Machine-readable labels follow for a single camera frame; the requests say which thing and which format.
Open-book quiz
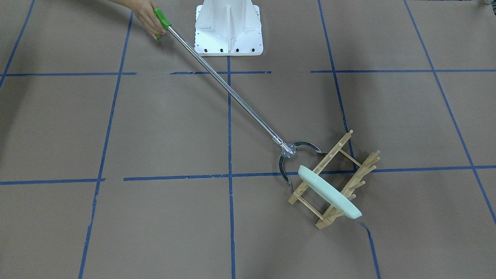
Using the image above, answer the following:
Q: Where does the person's bare hand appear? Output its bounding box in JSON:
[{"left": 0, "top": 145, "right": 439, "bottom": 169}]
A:
[{"left": 110, "top": 0, "right": 167, "bottom": 40}]

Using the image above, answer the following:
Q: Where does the green handled reacher grabber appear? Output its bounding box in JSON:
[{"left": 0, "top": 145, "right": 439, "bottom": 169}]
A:
[{"left": 153, "top": 9, "right": 325, "bottom": 189}]

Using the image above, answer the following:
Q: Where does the light green plate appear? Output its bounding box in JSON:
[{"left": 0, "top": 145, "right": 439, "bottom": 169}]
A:
[{"left": 298, "top": 165, "right": 362, "bottom": 219}]

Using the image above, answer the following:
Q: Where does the wooden dish rack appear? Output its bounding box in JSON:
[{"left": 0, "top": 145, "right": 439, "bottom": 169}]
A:
[{"left": 288, "top": 129, "right": 380, "bottom": 229}]

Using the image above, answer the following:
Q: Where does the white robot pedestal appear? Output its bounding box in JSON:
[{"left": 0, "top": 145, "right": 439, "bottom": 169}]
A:
[{"left": 193, "top": 0, "right": 264, "bottom": 56}]

